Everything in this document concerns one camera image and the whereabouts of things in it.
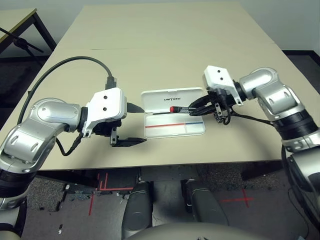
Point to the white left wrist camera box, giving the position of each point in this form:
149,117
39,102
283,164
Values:
107,105

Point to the wooden side table black legs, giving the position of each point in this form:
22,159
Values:
17,20

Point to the black tripod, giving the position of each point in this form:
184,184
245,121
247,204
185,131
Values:
25,43

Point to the grey robot right thigh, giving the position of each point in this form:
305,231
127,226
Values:
205,205

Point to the red floor tape strip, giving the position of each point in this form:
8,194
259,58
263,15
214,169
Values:
91,205

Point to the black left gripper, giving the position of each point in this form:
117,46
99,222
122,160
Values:
105,128

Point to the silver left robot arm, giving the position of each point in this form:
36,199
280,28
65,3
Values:
37,130

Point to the black table underframe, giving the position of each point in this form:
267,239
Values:
262,170

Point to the red floor tape cross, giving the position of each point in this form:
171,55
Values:
237,199

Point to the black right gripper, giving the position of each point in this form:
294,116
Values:
222,102

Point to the red floor tape bracket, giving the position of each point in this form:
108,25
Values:
105,188

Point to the pale grey robot torso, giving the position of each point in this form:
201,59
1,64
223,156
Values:
190,232

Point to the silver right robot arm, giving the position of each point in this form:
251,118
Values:
275,100

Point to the grey robot left thigh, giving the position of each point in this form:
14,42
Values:
137,210

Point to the grey robot thigh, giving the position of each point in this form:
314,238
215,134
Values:
205,205
137,210

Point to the black skirting board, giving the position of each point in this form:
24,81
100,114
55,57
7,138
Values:
297,52

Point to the black marker with red cap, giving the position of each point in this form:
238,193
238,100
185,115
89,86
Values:
182,109

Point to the white plastic pencil case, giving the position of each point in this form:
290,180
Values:
155,100

